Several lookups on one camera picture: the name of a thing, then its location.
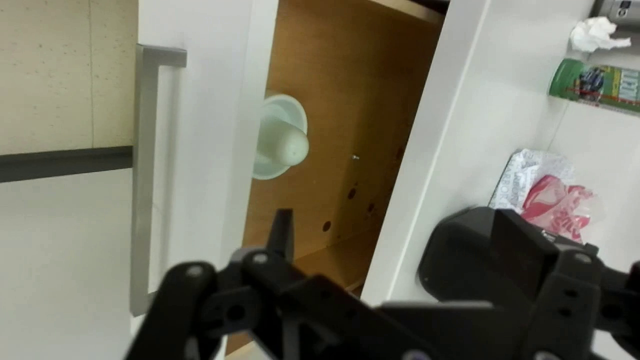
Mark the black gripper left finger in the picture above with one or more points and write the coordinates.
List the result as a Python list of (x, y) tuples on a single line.
[(258, 292)]

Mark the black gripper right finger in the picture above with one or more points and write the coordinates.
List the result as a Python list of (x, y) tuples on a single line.
[(516, 292)]

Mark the white funnel-shaped object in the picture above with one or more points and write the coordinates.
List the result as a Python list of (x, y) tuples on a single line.
[(283, 139)]

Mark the pink white plastic packet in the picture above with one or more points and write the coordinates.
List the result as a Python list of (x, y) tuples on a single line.
[(543, 190)]

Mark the green wipes canister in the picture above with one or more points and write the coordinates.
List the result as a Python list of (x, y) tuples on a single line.
[(599, 85)]

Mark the crumpled white tissue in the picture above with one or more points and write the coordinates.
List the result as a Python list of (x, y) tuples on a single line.
[(594, 35)]

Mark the grey top drawer handle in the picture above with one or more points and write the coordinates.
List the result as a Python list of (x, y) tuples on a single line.
[(149, 62)]

